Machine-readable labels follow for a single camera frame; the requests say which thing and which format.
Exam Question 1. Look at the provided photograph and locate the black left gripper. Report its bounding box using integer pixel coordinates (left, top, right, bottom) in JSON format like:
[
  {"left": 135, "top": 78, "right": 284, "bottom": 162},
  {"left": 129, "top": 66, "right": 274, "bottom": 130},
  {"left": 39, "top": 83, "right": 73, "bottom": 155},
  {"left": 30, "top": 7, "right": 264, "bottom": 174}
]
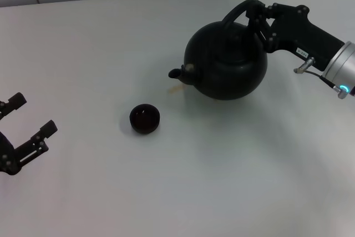
[{"left": 0, "top": 92, "right": 58, "bottom": 177}]

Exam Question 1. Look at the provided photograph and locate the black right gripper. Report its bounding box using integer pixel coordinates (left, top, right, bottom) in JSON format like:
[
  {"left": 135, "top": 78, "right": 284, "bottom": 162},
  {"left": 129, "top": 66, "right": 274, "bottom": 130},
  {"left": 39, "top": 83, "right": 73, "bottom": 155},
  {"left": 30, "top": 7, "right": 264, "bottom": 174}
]
[{"left": 249, "top": 1, "right": 346, "bottom": 72}]

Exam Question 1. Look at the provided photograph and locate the black round teapot with handle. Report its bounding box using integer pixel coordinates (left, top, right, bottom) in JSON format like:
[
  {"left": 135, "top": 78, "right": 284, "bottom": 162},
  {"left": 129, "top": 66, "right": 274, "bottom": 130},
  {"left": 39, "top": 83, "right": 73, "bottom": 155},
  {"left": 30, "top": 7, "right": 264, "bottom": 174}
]
[{"left": 168, "top": 0, "right": 269, "bottom": 101}]

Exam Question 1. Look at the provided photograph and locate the small dark brown teacup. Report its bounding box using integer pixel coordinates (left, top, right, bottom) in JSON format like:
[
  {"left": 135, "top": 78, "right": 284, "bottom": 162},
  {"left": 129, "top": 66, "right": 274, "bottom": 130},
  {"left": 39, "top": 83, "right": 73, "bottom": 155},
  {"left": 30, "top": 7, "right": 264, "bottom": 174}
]
[{"left": 129, "top": 103, "right": 161, "bottom": 134}]

